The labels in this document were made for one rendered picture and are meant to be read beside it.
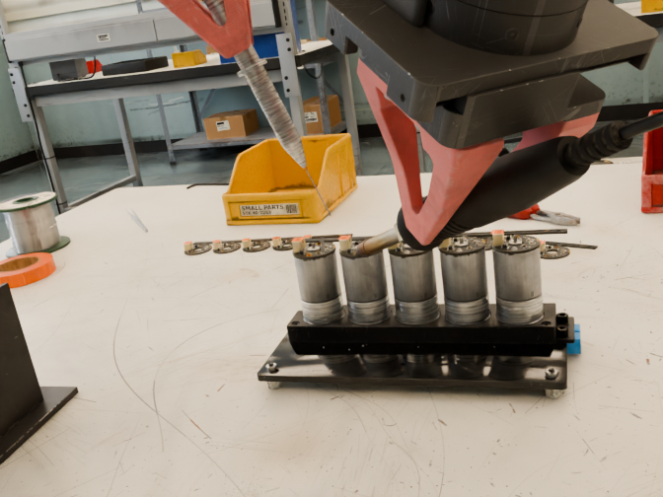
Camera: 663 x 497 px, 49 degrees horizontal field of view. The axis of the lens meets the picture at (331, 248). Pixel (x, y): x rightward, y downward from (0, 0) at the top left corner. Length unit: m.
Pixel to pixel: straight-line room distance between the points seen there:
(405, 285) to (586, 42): 0.18
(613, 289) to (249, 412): 0.24
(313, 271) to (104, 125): 5.66
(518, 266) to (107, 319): 0.30
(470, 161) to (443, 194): 0.03
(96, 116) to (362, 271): 5.70
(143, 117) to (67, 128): 0.73
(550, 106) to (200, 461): 0.22
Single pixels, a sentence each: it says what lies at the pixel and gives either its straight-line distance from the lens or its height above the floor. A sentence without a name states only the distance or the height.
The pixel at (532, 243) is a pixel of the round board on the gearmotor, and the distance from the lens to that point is 0.39.
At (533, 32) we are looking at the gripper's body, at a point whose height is 0.93.
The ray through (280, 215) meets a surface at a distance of 0.69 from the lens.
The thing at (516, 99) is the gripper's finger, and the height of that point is 0.91.
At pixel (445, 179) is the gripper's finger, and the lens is 0.26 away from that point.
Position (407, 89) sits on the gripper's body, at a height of 0.92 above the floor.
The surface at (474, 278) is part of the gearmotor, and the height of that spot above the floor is 0.80.
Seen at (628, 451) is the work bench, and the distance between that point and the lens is 0.34.
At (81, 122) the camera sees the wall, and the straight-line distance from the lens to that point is 6.17.
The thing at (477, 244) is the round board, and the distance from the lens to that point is 0.39.
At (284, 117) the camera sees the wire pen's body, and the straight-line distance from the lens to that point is 0.38.
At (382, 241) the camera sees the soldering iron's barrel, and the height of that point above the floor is 0.83.
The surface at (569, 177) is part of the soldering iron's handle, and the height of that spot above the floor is 0.88.
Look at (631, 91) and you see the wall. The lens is 4.77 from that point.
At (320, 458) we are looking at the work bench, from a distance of 0.35.
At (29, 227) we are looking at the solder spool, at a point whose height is 0.78.
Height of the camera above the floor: 0.95
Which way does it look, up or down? 19 degrees down
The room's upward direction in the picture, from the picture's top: 8 degrees counter-clockwise
